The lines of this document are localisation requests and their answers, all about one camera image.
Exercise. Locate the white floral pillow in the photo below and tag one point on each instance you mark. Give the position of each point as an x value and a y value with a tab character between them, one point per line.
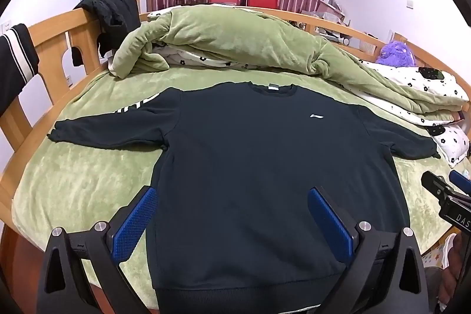
452	144

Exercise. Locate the black garment with white stripes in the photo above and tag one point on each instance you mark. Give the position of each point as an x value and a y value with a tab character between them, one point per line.
14	64

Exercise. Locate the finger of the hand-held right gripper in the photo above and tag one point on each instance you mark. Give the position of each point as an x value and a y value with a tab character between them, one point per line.
434	185
461	179

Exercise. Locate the purple plush toy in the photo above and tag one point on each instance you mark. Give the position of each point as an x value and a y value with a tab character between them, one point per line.
395	53

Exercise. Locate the black sweatshirt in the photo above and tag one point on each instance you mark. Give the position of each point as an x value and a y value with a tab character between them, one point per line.
239	170

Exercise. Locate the black jacket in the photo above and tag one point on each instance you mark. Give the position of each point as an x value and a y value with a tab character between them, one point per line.
114	16

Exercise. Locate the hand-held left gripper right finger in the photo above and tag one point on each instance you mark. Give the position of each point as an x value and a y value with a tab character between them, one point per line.
329	225

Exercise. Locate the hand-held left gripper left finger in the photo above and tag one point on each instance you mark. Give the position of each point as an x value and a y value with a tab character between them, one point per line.
135	222

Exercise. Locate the green plush bed sheet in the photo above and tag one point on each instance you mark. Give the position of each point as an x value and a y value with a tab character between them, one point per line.
84	181

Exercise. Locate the pile of boxes and papers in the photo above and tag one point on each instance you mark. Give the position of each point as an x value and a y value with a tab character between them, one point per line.
327	16

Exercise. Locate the green quilt with floral lining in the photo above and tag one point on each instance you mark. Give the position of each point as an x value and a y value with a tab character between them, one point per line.
228	34

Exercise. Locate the white star print cloth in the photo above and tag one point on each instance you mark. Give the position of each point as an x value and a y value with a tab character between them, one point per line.
443	255

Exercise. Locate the wooden bed frame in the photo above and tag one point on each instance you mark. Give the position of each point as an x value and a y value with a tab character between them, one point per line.
48	38

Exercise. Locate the person's right hand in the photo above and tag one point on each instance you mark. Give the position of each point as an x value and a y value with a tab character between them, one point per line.
460	255

